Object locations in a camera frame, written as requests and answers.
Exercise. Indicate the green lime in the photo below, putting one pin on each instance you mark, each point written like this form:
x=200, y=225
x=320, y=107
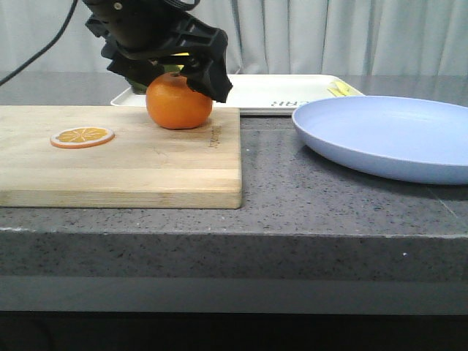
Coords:
x=137, y=88

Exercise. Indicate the orange slice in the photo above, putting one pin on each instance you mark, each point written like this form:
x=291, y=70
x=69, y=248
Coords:
x=82, y=137

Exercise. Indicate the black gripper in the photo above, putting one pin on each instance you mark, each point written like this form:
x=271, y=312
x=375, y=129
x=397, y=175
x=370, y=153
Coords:
x=142, y=30

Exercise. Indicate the light blue plate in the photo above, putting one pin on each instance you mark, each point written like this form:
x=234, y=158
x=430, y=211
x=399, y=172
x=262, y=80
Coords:
x=400, y=138

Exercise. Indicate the grey curtain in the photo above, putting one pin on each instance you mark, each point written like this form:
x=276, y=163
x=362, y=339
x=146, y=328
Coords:
x=269, y=37

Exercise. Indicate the white rectangular tray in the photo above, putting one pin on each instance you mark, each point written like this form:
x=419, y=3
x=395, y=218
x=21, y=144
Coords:
x=268, y=95

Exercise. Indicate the whole orange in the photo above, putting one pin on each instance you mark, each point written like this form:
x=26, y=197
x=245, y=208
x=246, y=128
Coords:
x=171, y=104

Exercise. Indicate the yellow fruit peel strips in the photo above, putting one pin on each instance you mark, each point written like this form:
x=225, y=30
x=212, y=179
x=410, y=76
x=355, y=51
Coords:
x=340, y=89

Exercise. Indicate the wooden cutting board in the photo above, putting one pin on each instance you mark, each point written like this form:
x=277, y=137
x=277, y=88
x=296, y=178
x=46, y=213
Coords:
x=143, y=166

